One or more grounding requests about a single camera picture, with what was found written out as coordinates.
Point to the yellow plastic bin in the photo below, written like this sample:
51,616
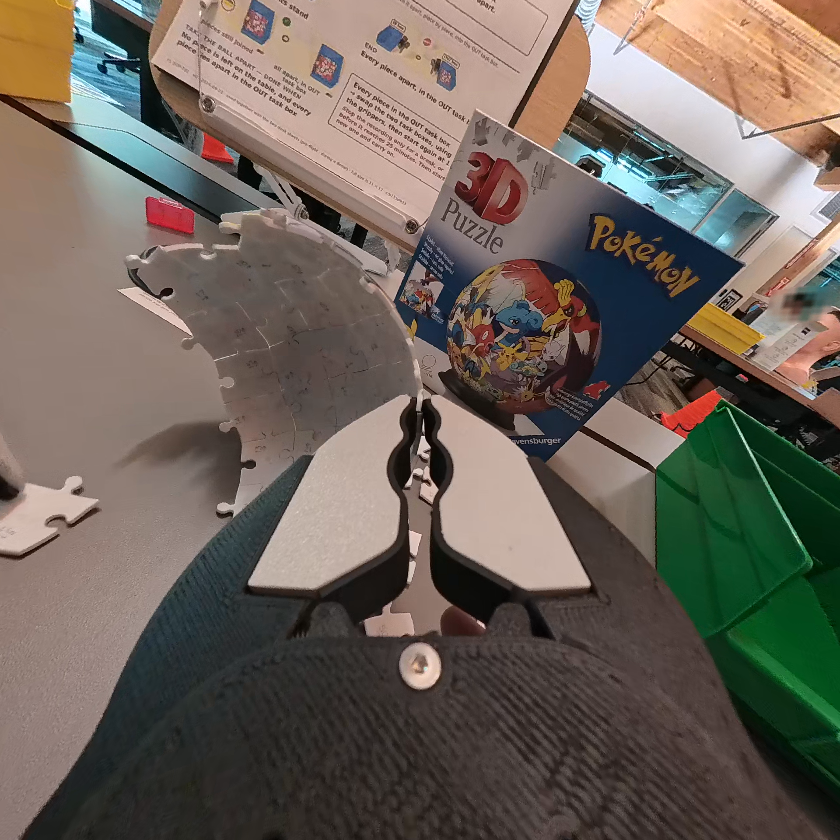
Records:
33,46

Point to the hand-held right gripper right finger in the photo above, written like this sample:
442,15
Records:
505,518

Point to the small red plastic block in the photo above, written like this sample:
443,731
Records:
169,215

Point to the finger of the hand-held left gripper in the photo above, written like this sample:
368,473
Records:
8,459

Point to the wooden display board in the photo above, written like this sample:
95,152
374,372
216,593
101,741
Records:
558,72

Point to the white puzzle piece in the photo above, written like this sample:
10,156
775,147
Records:
39,518

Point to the green plastic bin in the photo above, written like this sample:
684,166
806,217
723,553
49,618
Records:
722,512
787,689

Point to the wooden table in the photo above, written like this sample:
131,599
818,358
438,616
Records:
754,374

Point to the orange traffic cone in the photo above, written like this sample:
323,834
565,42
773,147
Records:
689,413
216,149

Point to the stack of small yellow bins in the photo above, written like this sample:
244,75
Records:
725,328

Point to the pile of puzzle pieces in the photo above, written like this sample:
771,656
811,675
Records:
387,623

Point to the partly built puzzle ball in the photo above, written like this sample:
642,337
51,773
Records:
295,328

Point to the blue puzzle box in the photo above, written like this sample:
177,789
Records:
590,295

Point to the white paper leaflet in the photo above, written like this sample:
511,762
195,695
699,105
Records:
154,305

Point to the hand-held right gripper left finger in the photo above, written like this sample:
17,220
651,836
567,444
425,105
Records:
328,518

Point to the white board stand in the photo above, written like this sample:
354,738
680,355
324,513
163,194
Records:
282,190

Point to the black office chair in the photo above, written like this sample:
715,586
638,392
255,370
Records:
121,65

